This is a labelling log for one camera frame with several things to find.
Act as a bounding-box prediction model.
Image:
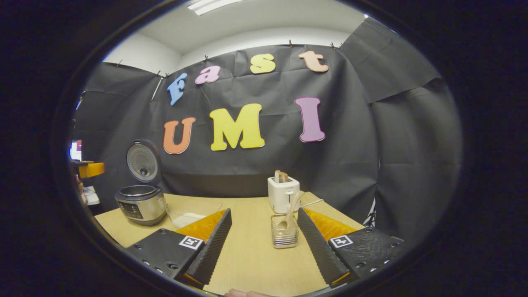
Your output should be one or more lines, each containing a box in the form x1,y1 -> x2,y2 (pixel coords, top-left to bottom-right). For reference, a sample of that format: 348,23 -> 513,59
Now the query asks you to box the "wooden spoon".
277,191 -> 304,231

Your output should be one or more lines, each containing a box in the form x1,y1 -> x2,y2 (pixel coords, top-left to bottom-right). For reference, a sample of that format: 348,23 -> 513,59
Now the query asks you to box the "black silver rice cooker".
115,139 -> 167,226

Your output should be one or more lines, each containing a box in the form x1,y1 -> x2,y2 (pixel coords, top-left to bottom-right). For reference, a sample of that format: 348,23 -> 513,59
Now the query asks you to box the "black backdrop cloth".
70,19 -> 462,244

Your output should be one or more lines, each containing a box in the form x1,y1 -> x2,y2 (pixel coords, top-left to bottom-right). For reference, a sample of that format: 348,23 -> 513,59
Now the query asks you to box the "white toaster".
268,175 -> 300,214

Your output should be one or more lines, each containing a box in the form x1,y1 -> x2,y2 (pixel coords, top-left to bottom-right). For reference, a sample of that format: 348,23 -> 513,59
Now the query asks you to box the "white side desk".
82,186 -> 100,205

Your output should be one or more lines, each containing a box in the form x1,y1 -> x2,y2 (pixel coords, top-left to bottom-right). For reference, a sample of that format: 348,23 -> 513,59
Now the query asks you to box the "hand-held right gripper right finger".
297,207 -> 407,289

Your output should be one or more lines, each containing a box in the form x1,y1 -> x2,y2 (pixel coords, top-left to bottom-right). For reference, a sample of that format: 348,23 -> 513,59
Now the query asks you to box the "clear glass container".
165,201 -> 223,230

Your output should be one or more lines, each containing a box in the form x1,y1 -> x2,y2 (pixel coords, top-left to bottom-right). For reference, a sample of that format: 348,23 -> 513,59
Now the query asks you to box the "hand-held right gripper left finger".
125,207 -> 233,290

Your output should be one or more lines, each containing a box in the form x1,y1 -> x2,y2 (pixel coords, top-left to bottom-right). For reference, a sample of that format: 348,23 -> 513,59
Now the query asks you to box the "ceiling light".
188,0 -> 244,16

